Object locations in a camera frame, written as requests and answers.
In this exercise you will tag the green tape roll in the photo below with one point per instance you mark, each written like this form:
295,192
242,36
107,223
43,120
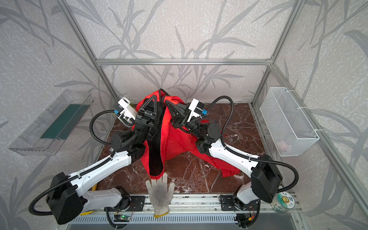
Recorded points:
283,202

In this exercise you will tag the white wire mesh basket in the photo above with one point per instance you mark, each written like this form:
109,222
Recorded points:
289,128

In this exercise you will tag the red jacket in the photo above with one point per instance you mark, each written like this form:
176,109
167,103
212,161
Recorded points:
170,142

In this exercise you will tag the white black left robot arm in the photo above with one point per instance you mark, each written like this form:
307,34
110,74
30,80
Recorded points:
70,195

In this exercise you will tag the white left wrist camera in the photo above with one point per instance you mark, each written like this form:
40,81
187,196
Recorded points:
124,110

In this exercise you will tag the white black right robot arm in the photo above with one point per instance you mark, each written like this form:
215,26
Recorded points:
206,139

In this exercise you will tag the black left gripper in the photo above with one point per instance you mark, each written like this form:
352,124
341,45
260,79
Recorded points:
145,119

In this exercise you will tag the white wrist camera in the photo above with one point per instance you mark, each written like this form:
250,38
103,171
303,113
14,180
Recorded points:
124,110
196,109

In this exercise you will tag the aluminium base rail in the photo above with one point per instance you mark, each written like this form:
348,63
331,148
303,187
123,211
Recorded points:
190,208

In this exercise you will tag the clear acrylic wall shelf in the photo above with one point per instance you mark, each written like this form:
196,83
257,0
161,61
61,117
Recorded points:
46,135

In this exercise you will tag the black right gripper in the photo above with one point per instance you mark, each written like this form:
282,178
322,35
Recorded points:
180,118

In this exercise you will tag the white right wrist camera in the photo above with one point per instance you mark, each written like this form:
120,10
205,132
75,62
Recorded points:
196,109

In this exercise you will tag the white knit work glove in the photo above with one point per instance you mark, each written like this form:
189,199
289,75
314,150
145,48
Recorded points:
160,195

